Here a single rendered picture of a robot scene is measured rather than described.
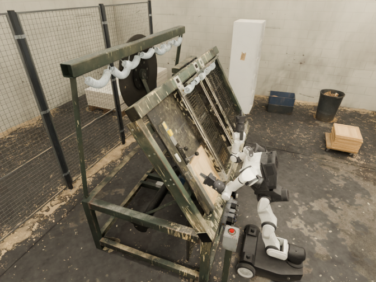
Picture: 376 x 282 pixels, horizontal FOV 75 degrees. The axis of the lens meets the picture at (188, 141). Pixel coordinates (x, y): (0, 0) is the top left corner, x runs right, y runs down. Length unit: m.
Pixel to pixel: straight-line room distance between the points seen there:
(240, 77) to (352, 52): 2.72
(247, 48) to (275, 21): 1.50
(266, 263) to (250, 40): 4.34
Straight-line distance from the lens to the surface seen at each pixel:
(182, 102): 2.31
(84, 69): 2.01
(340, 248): 3.69
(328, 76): 7.33
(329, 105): 6.37
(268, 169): 2.18
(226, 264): 2.52
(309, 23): 7.06
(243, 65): 5.89
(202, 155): 2.41
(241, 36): 5.79
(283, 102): 6.43
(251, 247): 3.05
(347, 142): 5.25
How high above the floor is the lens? 2.64
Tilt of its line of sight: 32 degrees down
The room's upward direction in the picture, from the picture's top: straight up
